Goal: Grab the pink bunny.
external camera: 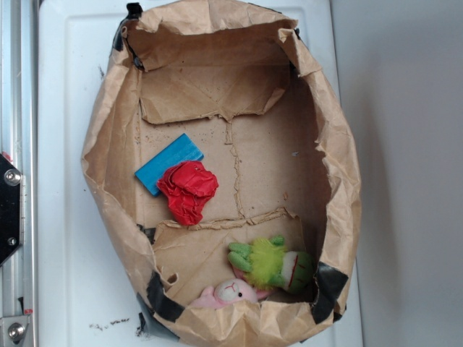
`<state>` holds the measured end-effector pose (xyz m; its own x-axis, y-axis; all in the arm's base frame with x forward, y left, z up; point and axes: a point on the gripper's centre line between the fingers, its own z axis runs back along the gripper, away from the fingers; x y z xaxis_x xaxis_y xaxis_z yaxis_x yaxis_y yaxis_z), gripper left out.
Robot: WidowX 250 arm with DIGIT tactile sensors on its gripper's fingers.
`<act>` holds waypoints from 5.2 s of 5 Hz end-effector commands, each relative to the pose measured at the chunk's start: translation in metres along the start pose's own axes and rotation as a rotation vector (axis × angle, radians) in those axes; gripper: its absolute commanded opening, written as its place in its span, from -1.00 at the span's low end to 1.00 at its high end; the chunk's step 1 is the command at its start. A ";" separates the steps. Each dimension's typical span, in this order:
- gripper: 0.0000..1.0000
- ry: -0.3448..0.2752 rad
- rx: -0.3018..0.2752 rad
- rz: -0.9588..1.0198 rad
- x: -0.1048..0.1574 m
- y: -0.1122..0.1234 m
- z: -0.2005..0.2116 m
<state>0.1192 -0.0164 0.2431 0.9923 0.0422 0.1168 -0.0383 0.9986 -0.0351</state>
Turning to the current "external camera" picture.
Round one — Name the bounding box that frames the blue rectangular block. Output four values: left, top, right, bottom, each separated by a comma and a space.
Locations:
135, 133, 204, 197

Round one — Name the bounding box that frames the green plush frog toy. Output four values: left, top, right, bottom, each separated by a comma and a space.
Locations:
227, 235, 315, 294

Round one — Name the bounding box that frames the aluminium frame rail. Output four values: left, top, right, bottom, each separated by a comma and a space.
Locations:
1, 1, 40, 346

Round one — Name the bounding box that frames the crumpled red paper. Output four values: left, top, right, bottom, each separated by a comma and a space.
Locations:
157, 160, 218, 226

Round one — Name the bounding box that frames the silver corner bracket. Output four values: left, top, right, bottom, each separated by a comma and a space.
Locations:
0, 315, 33, 347

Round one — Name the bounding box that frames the brown paper lined box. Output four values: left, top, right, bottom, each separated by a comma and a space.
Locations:
82, 1, 361, 346

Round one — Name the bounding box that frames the pink plush bunny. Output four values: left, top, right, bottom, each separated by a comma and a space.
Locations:
190, 278, 273, 309

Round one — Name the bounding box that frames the black metal bracket plate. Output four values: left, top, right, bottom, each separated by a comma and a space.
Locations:
0, 153, 23, 265

